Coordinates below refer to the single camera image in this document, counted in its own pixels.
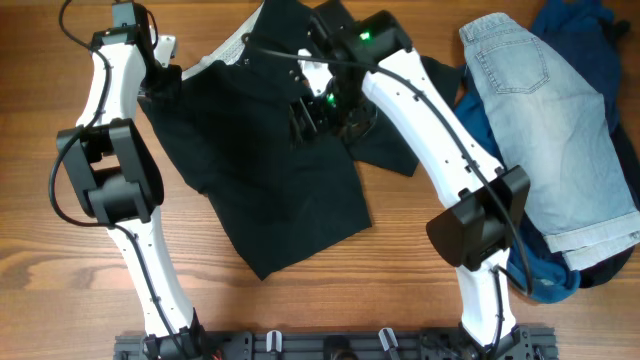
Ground black shorts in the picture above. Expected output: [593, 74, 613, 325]
[137, 0, 464, 281]

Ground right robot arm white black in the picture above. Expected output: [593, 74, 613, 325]
[295, 3, 529, 359]

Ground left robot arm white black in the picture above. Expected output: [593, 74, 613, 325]
[53, 23, 213, 359]

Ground light denim shorts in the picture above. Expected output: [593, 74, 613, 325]
[459, 13, 639, 271]

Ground blue garment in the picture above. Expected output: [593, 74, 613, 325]
[454, 65, 581, 304]

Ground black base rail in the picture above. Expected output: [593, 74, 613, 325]
[113, 324, 559, 360]

